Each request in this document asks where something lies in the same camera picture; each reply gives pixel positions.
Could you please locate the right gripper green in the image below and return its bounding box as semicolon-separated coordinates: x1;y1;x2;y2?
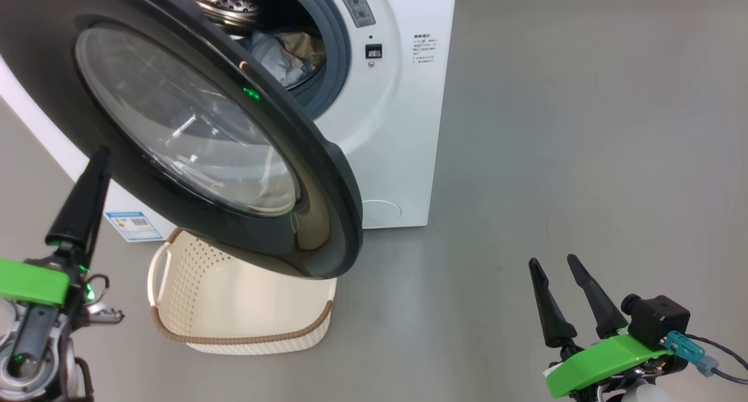
528;254;673;399

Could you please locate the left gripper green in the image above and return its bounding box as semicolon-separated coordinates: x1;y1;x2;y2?
0;147;113;307

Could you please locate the washing machine glass door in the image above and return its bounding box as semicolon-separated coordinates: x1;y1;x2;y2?
0;0;364;280

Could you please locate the blue bear print garment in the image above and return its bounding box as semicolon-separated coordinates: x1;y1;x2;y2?
251;31;310;87

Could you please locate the cream garment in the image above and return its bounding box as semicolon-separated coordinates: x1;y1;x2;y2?
280;32;327;70

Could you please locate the white washing machine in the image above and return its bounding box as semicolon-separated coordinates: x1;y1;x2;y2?
0;0;458;242

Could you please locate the blue energy label sticker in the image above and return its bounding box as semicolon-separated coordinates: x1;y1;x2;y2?
105;211;164;242

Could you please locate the cream perforated laundry basket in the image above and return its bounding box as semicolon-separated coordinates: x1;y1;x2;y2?
147;227;338;356

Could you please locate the round white filter cover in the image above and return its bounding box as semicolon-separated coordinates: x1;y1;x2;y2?
361;200;403;220

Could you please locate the printed warning text label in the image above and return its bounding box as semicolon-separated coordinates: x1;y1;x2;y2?
413;34;439;64

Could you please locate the grey instruction label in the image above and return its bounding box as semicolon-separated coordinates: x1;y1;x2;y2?
330;0;376;27

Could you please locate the teal right camera connector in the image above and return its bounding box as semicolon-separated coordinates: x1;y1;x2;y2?
665;331;719;377

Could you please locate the grey right camera cable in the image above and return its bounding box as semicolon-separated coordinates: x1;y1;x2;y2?
684;332;748;385

